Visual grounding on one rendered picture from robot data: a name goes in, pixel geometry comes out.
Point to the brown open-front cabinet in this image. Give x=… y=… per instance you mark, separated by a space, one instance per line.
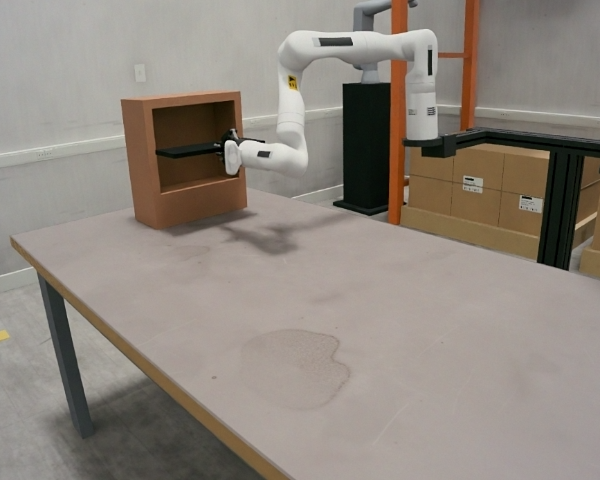
x=193 y=187

